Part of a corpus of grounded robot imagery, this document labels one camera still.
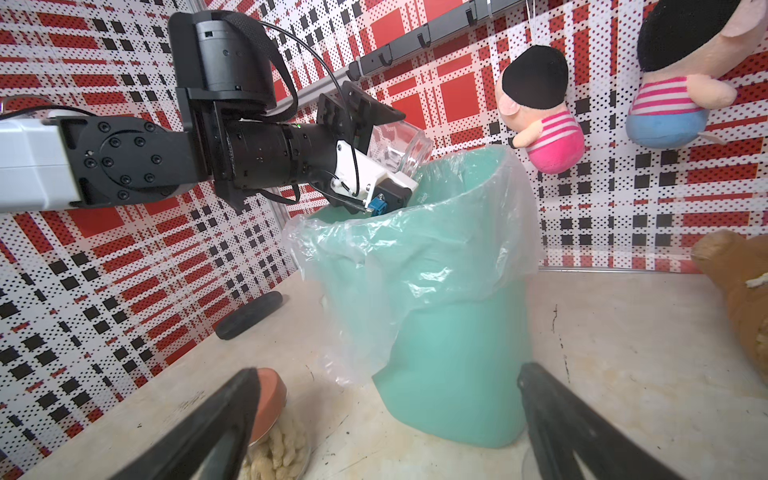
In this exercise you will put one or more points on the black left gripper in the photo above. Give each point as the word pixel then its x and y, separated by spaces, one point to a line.
pixel 259 155

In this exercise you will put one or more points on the blue striped hanging doll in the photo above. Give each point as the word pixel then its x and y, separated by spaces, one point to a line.
pixel 684 48

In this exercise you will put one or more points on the tan teddy bear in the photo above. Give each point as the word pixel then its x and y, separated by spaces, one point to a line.
pixel 738 268

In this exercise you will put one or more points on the green lid peanut jar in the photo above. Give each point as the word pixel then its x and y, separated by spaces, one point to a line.
pixel 400 147

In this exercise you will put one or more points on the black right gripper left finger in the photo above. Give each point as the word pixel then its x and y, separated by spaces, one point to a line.
pixel 211 442

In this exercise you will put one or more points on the orange lid peanut jar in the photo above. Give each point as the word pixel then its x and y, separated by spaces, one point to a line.
pixel 279 447

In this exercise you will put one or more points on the pink striped hanging doll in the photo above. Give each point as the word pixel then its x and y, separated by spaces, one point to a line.
pixel 531 100

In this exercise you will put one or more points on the green plastic trash bin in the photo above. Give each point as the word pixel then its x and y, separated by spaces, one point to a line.
pixel 452 370

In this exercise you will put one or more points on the clear plastic bin liner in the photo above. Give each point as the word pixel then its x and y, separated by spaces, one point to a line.
pixel 470 229

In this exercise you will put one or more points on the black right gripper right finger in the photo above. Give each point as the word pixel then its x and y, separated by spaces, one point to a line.
pixel 568 436

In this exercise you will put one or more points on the black wall hook rail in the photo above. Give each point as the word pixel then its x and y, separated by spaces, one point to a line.
pixel 456 21

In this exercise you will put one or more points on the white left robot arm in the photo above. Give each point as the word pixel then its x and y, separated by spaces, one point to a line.
pixel 238 104

